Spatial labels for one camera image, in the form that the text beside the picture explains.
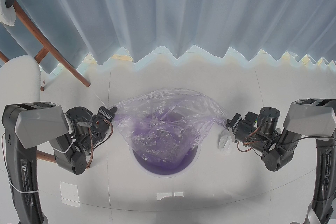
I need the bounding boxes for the white trash bin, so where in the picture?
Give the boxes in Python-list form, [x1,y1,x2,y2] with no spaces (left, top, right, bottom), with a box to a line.
[129,139,202,179]

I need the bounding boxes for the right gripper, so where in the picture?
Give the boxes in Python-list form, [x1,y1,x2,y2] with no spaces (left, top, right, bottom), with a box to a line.
[226,113,259,142]

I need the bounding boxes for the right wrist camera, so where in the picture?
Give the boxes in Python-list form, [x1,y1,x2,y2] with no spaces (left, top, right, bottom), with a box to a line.
[245,111,259,124]

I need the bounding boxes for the pale blue curtain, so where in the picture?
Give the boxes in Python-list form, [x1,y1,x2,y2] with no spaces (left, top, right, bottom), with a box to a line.
[0,0,336,74]

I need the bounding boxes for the white padded wooden chair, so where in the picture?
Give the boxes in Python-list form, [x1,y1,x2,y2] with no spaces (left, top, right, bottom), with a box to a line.
[0,0,91,163]

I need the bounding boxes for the purple plastic bag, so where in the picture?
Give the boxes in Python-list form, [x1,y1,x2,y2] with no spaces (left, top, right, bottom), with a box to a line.
[111,86,228,177]

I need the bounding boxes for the white paper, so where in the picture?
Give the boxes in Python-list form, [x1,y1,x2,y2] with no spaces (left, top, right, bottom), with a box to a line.
[218,130,233,155]

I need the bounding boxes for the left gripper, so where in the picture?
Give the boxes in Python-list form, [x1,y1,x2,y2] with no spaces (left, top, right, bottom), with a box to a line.
[90,106,118,141]

